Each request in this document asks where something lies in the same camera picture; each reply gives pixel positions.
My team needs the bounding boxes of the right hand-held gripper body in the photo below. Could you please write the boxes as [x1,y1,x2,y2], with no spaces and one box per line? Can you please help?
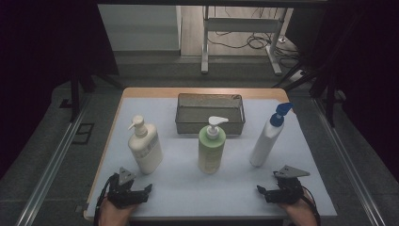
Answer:
[272,165,311,205]

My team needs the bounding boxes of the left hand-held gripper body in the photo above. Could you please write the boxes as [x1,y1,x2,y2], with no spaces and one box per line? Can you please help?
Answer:
[106,167,145,210]

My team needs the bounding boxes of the cream pump bottle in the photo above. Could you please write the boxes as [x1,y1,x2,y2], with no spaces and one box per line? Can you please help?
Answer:
[127,115,165,175]

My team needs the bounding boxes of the white bottle with blue pump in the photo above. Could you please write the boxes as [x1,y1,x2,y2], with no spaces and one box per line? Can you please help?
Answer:
[248,102,295,168]

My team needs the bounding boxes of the pale green ribbed pump bottle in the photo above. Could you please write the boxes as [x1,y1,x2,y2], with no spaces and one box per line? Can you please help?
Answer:
[198,116,231,175]

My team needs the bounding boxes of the grey metal mesh basket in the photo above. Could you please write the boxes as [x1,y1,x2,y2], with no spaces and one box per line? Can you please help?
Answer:
[174,92,247,137]

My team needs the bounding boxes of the person's left hand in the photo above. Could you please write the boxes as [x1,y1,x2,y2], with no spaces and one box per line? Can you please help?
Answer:
[98,196,139,226]

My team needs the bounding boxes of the person's right hand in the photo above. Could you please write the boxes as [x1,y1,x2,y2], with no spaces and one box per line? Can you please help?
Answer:
[277,196,320,226]

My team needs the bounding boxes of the black stand legs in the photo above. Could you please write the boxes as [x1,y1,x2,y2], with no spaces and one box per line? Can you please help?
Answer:
[69,62,124,123]
[272,59,347,128]

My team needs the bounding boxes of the white power strip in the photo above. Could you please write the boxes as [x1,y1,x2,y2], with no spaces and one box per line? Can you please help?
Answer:
[289,69,308,84]

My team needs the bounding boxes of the dark curtain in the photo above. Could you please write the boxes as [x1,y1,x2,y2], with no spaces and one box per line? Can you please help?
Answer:
[0,0,120,180]
[286,0,399,185]

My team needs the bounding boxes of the white cabinet panel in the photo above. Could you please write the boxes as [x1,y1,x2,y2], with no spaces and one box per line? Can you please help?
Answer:
[97,4,183,53]

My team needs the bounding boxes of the left hand-held gripper cable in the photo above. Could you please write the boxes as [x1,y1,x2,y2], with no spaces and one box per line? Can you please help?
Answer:
[93,173,118,226]

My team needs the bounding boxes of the hand-held gripper cable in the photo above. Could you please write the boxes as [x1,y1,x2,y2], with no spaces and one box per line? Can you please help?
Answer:
[93,173,118,226]
[300,185,322,226]

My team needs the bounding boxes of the right hand-held gripper cable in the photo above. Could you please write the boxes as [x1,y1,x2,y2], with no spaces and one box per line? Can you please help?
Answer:
[300,185,322,226]

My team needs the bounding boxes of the aluminium floor rail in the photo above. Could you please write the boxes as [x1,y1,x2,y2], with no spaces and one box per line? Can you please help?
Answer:
[312,97,388,226]
[14,93,92,226]

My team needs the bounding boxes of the black floor cables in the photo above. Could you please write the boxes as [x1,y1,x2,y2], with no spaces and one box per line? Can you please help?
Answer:
[206,6,300,69]

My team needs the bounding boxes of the white metal desk frame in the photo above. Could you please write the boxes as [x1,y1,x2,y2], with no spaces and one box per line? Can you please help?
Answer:
[200,5,284,76]

